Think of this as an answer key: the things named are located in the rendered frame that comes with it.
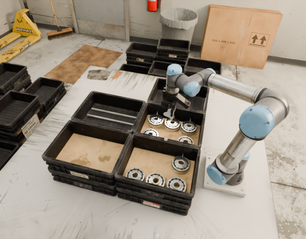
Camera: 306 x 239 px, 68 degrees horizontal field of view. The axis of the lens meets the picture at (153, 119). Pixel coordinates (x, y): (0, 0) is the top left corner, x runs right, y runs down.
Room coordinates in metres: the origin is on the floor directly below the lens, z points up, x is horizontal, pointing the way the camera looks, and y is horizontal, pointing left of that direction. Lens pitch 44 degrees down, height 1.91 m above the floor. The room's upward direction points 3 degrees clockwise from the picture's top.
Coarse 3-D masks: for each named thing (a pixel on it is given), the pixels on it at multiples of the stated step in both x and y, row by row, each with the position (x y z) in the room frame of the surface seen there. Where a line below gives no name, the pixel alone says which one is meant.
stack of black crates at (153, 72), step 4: (152, 64) 2.43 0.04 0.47; (156, 64) 2.49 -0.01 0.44; (160, 64) 2.48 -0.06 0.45; (164, 64) 2.47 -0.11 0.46; (168, 64) 2.46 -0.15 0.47; (180, 64) 2.44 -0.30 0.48; (152, 68) 2.39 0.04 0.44; (156, 68) 2.49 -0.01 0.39; (160, 68) 2.48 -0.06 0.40; (164, 68) 2.47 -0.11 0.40; (148, 72) 2.24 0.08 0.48; (152, 72) 2.40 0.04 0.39; (156, 72) 2.41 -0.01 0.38; (160, 72) 2.42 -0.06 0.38; (164, 72) 2.42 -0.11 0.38; (160, 76) 2.19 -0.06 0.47; (164, 76) 2.18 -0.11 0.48
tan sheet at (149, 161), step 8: (136, 152) 0.83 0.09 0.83; (144, 152) 0.83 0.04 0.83; (152, 152) 0.83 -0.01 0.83; (136, 160) 0.77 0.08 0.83; (144, 160) 0.77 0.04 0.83; (152, 160) 0.78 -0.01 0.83; (160, 160) 0.78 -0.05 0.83; (168, 160) 0.78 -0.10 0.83; (128, 168) 0.71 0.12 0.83; (144, 168) 0.72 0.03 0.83; (152, 168) 0.72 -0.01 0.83; (160, 168) 0.73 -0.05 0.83; (168, 168) 0.73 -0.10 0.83; (192, 168) 0.74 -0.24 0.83; (136, 176) 0.67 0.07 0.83; (168, 176) 0.68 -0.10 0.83; (176, 176) 0.68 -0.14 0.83; (184, 176) 0.68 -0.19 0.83
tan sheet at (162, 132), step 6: (144, 126) 1.05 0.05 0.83; (162, 126) 1.05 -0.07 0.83; (198, 126) 1.07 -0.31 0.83; (162, 132) 1.00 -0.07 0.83; (168, 132) 1.00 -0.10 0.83; (174, 132) 1.00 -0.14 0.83; (180, 132) 1.01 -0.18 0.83; (198, 132) 1.01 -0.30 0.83; (168, 138) 0.95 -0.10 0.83; (174, 138) 0.95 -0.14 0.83; (192, 138) 0.96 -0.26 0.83
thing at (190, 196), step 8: (136, 136) 0.87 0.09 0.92; (144, 136) 0.87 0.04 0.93; (128, 144) 0.81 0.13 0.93; (176, 144) 0.82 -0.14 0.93; (200, 152) 0.77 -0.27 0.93; (120, 160) 0.69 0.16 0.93; (120, 176) 0.60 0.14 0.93; (136, 184) 0.57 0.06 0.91; (144, 184) 0.56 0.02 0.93; (152, 184) 0.57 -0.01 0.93; (168, 192) 0.54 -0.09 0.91; (176, 192) 0.53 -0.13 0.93; (184, 192) 0.53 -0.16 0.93; (192, 192) 0.54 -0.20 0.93
